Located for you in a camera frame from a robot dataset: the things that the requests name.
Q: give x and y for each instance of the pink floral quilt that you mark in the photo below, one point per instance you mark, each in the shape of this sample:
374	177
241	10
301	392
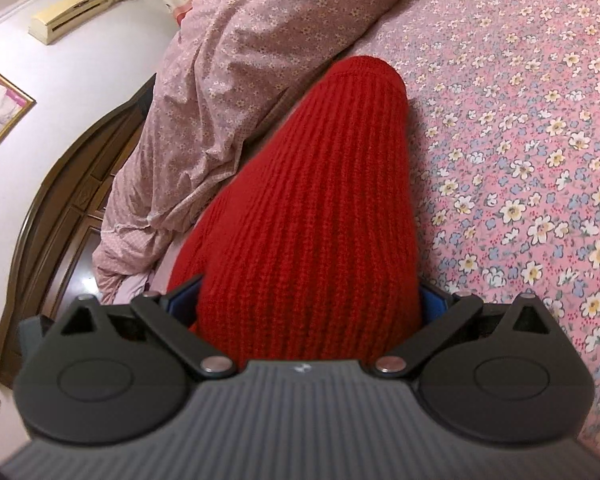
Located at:
220	85

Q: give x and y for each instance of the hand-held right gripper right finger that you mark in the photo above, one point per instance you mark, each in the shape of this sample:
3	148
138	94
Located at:
432	302

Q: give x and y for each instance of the carved wooden headboard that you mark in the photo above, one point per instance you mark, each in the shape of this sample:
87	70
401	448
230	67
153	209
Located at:
65	220

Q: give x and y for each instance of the gold framed wall picture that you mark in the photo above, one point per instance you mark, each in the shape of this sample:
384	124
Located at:
0	110

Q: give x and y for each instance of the red knit cardigan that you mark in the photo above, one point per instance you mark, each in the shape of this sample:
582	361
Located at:
310	210

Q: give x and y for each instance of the cream wall air conditioner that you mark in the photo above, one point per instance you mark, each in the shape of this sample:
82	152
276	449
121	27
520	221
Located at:
70	12

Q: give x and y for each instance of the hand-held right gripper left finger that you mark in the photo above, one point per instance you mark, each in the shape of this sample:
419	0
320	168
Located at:
187	300

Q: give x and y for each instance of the pink floral bed sheet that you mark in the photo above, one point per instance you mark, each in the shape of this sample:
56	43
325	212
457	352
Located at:
520	135

